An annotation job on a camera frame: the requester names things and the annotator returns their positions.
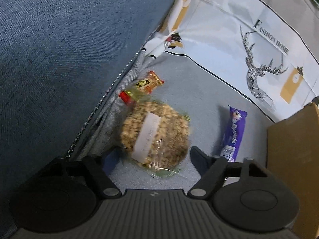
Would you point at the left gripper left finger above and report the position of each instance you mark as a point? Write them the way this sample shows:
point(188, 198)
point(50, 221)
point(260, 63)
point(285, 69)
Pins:
point(94, 171)

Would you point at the round peanut brittle pack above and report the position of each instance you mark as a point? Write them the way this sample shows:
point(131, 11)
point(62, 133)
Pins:
point(156, 136)

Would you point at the purple chocolate bar wrapper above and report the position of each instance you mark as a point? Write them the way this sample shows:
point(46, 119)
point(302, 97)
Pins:
point(233, 134)

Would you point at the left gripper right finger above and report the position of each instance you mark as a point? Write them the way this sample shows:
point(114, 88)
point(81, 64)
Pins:
point(213, 171)

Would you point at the small yellow red snack packet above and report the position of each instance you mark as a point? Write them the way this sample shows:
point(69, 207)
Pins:
point(142, 88)

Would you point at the blue fabric sofa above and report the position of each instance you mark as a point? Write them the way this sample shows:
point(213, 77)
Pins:
point(58, 58)

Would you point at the brown cardboard box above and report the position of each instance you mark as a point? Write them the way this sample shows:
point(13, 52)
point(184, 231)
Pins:
point(292, 146)

